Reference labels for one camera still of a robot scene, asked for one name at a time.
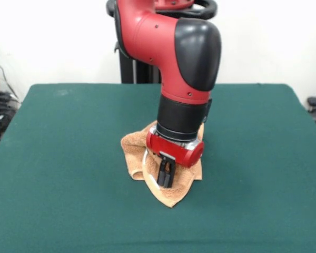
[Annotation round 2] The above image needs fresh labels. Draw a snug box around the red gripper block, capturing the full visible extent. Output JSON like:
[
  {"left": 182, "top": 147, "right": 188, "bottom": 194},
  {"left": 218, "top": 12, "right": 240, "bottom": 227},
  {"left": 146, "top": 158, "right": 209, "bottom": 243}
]
[{"left": 146, "top": 125, "right": 205, "bottom": 189}]

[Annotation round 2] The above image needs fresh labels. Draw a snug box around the tan terry towel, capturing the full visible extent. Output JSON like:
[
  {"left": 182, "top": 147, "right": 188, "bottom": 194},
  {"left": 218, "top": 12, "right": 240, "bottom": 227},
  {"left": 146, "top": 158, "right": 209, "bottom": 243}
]
[{"left": 120, "top": 120, "right": 206, "bottom": 208}]

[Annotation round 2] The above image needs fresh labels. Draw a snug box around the dark green table cloth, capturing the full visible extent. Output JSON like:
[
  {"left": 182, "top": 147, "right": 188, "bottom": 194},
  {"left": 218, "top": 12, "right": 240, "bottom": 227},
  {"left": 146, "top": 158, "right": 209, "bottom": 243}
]
[{"left": 0, "top": 83, "right": 316, "bottom": 253}]

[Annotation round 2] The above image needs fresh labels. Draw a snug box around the black robot pedestal with handle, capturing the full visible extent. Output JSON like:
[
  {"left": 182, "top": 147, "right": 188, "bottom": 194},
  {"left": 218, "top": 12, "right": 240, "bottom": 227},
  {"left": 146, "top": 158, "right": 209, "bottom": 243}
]
[{"left": 106, "top": 0, "right": 217, "bottom": 84}]

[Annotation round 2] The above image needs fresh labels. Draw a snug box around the black cable bundle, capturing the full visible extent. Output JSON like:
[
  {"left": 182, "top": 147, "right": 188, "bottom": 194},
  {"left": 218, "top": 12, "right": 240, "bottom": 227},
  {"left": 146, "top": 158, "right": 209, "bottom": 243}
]
[{"left": 0, "top": 91, "right": 22, "bottom": 143}]

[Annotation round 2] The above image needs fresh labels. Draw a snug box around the grey wall cable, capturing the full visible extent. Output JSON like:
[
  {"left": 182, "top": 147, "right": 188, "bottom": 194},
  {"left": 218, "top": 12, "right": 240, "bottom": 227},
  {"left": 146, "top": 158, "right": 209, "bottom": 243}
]
[{"left": 0, "top": 50, "right": 18, "bottom": 99}]

